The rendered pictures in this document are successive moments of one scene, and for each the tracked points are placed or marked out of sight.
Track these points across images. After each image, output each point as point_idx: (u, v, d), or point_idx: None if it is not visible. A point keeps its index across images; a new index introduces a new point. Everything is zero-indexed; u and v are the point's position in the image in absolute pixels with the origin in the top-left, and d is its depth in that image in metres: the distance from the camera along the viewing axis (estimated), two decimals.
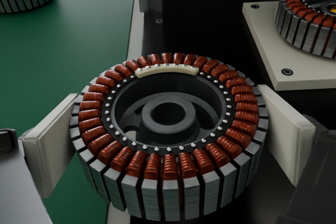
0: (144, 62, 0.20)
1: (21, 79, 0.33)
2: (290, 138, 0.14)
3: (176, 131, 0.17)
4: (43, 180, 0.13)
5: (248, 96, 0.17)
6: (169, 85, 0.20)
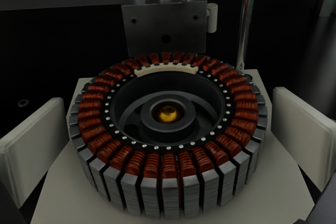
0: (143, 61, 0.20)
1: None
2: (320, 145, 0.13)
3: (176, 130, 0.17)
4: (12, 191, 0.13)
5: (248, 94, 0.17)
6: (169, 84, 0.21)
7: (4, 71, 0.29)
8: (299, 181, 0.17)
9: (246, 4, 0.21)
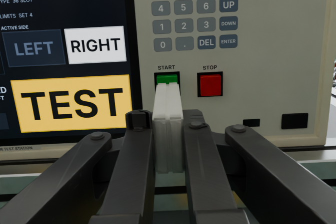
0: None
1: None
2: (168, 130, 0.15)
3: None
4: (167, 157, 0.15)
5: None
6: None
7: None
8: None
9: None
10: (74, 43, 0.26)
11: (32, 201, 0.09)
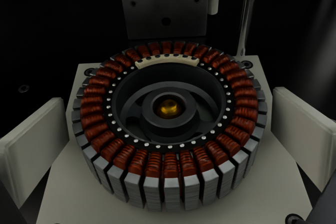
0: (144, 52, 0.20)
1: None
2: (320, 145, 0.13)
3: (177, 126, 0.17)
4: (12, 191, 0.13)
5: (248, 90, 0.17)
6: (169, 75, 0.21)
7: (2, 53, 0.29)
8: (295, 174, 0.18)
9: None
10: None
11: None
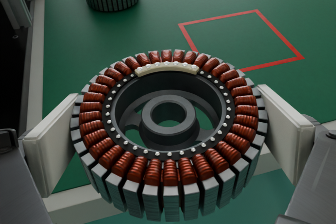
0: (144, 60, 0.20)
1: None
2: (290, 138, 0.14)
3: (176, 134, 0.17)
4: (43, 180, 0.13)
5: (248, 98, 0.17)
6: (169, 83, 0.20)
7: None
8: None
9: None
10: None
11: None
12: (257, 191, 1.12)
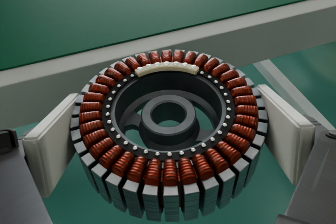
0: (144, 60, 0.20)
1: None
2: (290, 138, 0.14)
3: (176, 134, 0.17)
4: (43, 180, 0.13)
5: (248, 98, 0.17)
6: (169, 83, 0.20)
7: None
8: None
9: None
10: None
11: None
12: None
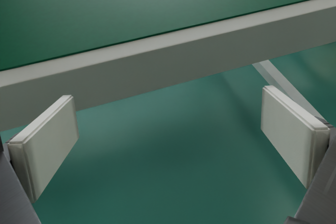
0: None
1: None
2: (303, 141, 0.13)
3: None
4: (29, 185, 0.13)
5: None
6: None
7: None
8: None
9: None
10: None
11: None
12: (245, 156, 1.06)
